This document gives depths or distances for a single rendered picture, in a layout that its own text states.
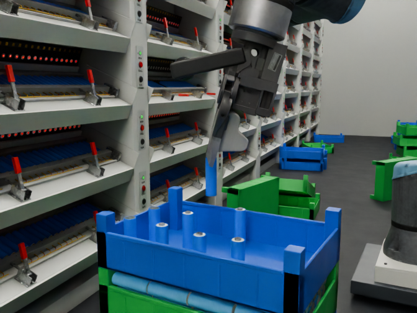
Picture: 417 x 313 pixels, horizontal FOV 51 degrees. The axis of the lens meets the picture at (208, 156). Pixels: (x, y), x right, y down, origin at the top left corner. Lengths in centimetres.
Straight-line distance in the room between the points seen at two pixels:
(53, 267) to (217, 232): 49
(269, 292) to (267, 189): 128
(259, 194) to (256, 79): 111
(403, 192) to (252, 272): 83
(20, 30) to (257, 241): 63
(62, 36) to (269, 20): 57
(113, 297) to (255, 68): 40
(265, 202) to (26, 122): 108
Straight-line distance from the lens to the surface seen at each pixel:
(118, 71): 133
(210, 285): 56
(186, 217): 66
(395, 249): 134
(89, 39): 117
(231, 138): 67
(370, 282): 129
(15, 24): 98
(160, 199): 160
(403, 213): 131
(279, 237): 72
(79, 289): 126
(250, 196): 168
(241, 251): 56
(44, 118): 103
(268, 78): 68
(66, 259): 116
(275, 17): 66
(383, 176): 235
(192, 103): 172
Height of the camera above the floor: 58
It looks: 9 degrees down
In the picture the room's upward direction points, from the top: straight up
